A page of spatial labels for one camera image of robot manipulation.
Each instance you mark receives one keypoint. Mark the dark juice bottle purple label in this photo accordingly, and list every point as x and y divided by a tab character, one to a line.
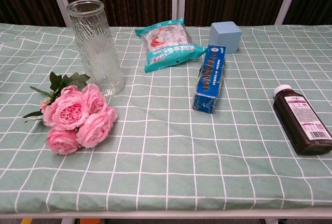
301	123

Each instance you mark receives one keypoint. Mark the light blue cube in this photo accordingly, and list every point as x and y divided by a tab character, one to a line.
225	36

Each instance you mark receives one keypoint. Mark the pink artificial rose bouquet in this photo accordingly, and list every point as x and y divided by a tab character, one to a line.
68	111

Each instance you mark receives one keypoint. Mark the blue cookie package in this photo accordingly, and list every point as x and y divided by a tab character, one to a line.
210	78

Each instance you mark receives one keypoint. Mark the green white checked tablecloth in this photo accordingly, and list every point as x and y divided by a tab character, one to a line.
166	156

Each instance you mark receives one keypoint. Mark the white metal table frame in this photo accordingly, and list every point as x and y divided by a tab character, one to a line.
181	214

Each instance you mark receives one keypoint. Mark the clear plastic cup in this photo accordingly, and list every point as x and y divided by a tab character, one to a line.
96	53

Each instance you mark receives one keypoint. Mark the teal snack bag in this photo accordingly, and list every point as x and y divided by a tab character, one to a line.
166	46

